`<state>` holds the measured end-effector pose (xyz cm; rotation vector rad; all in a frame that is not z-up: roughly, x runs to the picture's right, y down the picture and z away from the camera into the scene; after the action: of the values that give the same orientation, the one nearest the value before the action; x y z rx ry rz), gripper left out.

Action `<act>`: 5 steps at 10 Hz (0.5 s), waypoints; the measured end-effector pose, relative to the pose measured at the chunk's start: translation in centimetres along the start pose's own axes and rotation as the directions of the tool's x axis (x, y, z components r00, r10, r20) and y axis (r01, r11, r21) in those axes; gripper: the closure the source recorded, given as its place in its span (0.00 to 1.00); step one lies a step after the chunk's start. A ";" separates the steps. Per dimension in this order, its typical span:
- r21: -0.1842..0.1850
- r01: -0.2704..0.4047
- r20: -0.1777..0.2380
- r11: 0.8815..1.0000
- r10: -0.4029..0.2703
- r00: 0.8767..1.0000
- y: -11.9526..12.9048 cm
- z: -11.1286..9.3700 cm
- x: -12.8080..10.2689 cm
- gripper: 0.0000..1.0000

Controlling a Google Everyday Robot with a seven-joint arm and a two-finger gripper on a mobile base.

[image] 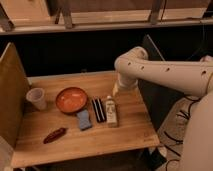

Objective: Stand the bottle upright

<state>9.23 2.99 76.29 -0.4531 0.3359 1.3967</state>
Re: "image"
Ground small white labelled bottle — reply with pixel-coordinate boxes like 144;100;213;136
105;95;118;127

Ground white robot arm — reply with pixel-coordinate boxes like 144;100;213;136
114;46;213;171

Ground black striped rectangular block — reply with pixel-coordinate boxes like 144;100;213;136
92;98;106;123

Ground blue sponge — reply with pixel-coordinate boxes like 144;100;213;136
77;110;92;131

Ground dark right side panel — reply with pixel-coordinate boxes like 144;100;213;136
139;35;183;130

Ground orange round bowl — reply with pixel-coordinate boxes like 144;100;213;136
55;87;88;115

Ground dark red chili pepper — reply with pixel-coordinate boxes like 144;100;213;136
43;128;67;144

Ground translucent plastic cup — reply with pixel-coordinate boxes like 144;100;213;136
26;88;47;110

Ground wooden left side panel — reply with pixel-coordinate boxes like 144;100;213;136
0;42;30;148

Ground wooden background shelf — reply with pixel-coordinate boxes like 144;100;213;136
0;0;213;35

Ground black floor cables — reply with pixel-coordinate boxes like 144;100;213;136
163;96;201;171

